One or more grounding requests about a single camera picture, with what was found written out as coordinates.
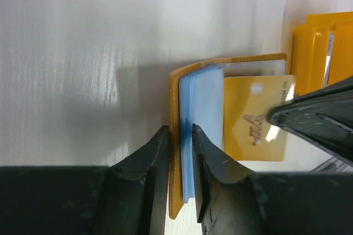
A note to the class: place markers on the gold VIP card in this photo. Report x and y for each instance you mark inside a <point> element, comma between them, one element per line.
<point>247,134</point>

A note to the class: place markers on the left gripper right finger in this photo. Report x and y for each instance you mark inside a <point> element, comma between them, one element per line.
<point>232,199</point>

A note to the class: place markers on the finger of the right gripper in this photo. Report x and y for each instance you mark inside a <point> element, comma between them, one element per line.
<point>322,118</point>

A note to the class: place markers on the silver VIP card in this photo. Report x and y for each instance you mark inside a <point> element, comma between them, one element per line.
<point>328,58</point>

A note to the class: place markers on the orange leather card holder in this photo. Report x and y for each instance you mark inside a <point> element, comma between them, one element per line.
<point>175,174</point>

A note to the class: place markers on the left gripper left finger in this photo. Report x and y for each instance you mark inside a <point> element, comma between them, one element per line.
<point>127,198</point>

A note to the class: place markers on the yellow plastic bin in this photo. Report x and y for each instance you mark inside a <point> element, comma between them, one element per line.
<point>309,50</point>

